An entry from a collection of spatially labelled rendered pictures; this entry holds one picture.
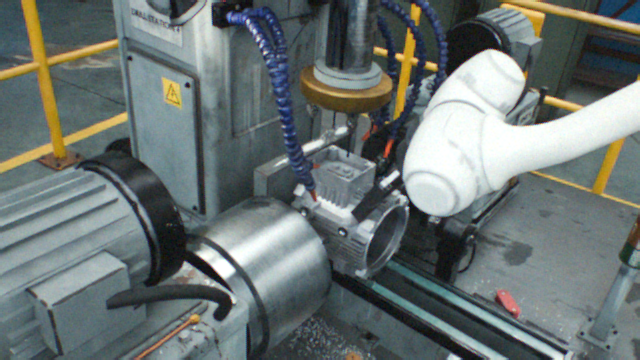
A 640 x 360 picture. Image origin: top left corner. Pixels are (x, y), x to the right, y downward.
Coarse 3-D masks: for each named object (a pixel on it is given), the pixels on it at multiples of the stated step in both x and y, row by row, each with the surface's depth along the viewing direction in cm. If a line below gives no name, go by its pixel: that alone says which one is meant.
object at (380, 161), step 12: (420, 108) 145; (408, 120) 137; (384, 132) 137; (372, 144) 140; (384, 144) 138; (396, 144) 135; (360, 156) 144; (372, 156) 141; (384, 168) 140; (408, 204) 140; (420, 216) 140
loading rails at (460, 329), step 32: (352, 288) 122; (384, 288) 122; (416, 288) 125; (448, 288) 124; (352, 320) 127; (384, 320) 120; (416, 320) 115; (448, 320) 123; (480, 320) 118; (512, 320) 117; (416, 352) 118; (448, 352) 113; (480, 352) 109; (512, 352) 116; (544, 352) 112
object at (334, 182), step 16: (320, 160) 124; (336, 160) 126; (352, 160) 124; (320, 176) 118; (336, 176) 115; (352, 176) 121; (368, 176) 120; (320, 192) 120; (336, 192) 117; (352, 192) 117
